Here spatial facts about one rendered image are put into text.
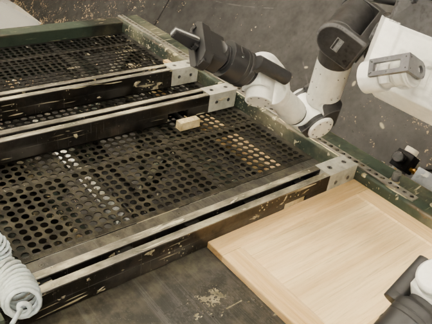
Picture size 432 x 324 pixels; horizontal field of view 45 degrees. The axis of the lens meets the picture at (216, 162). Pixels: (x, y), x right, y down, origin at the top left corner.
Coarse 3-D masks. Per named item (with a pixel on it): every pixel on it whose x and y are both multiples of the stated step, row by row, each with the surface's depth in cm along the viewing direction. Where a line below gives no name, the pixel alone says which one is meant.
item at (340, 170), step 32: (256, 192) 138; (288, 192) 140; (320, 192) 151; (160, 224) 122; (192, 224) 125; (224, 224) 129; (0, 256) 93; (96, 256) 111; (128, 256) 112; (160, 256) 119; (64, 288) 104; (96, 288) 110; (32, 320) 103
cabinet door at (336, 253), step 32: (352, 192) 154; (256, 224) 135; (288, 224) 137; (320, 224) 139; (352, 224) 141; (384, 224) 143; (416, 224) 144; (224, 256) 124; (256, 256) 126; (288, 256) 127; (320, 256) 128; (352, 256) 130; (384, 256) 132; (416, 256) 133; (256, 288) 117; (288, 288) 118; (320, 288) 119; (352, 288) 121; (384, 288) 122; (288, 320) 110; (320, 320) 111; (352, 320) 112
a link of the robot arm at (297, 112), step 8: (296, 96) 138; (304, 96) 145; (288, 104) 133; (296, 104) 136; (304, 104) 141; (280, 112) 136; (288, 112) 136; (296, 112) 137; (304, 112) 140; (312, 112) 141; (320, 112) 141; (288, 120) 140; (296, 120) 140; (304, 120) 142; (312, 120) 140; (296, 128) 144; (304, 128) 142
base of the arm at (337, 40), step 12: (384, 12) 125; (324, 24) 121; (336, 24) 119; (372, 24) 122; (324, 36) 122; (336, 36) 120; (348, 36) 119; (360, 36) 119; (324, 48) 125; (336, 48) 123; (348, 48) 121; (360, 48) 119; (336, 60) 125; (348, 60) 123
